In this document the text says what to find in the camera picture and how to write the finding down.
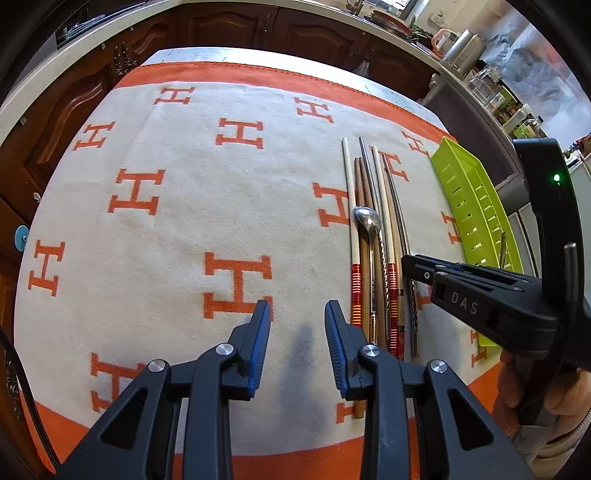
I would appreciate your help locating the person's right forearm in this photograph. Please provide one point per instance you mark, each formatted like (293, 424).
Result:
(563, 445)

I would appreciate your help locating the brown wooden base cabinets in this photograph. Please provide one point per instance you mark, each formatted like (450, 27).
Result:
(60, 120)

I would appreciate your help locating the white shelf cabinet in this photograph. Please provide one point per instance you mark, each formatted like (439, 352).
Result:
(480, 138)

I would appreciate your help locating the pink jug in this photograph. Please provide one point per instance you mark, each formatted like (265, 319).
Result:
(441, 39)

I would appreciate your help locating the steel kettle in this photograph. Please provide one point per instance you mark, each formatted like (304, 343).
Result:
(464, 46)

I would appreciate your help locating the green plastic utensil tray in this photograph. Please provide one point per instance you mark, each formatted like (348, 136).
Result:
(466, 203)

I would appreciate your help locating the orange and white printed blanket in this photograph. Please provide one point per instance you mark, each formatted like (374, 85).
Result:
(184, 207)

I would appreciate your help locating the glass jar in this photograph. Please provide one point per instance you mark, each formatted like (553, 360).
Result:
(485, 83)

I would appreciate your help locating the clear plastic bag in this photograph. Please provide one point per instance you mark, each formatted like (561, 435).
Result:
(364, 69)

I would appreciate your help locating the clear plastic bottle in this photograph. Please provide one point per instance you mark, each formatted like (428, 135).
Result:
(521, 115)

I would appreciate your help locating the white kitchen countertop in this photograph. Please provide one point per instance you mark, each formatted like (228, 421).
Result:
(27, 99)

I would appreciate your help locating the small steel teaspoon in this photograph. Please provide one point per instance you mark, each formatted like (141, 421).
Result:
(367, 220)

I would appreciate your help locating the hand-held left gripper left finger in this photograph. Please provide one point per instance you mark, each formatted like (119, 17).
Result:
(261, 337)

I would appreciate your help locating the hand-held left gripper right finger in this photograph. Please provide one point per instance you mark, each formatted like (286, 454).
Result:
(334, 341)

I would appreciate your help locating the blue round cabinet hook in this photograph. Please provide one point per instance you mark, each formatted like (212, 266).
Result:
(21, 235)

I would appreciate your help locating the person's right hand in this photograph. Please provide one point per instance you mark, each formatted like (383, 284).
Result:
(508, 392)

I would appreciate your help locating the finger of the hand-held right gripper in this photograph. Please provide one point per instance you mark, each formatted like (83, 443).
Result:
(466, 300)
(415, 267)

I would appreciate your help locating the red frying pan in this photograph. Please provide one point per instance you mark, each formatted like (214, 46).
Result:
(390, 18)

